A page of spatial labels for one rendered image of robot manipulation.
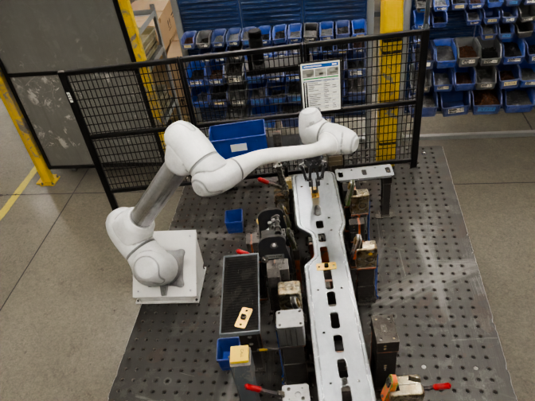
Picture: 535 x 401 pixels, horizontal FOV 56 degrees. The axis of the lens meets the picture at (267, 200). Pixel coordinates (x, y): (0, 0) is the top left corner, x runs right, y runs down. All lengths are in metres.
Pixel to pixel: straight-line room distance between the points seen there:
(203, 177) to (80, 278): 2.21
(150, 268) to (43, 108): 2.59
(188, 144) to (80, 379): 1.88
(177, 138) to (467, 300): 1.46
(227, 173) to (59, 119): 2.84
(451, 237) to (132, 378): 1.66
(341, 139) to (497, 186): 2.35
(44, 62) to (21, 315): 1.88
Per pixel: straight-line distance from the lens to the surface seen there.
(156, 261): 2.22
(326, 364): 1.85
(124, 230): 2.26
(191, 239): 2.44
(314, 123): 2.18
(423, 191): 3.00
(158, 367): 2.33
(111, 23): 3.94
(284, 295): 1.95
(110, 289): 3.72
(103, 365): 3.34
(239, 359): 1.70
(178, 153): 1.90
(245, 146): 2.71
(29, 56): 4.36
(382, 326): 1.91
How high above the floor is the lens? 2.57
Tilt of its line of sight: 39 degrees down
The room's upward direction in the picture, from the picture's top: 8 degrees counter-clockwise
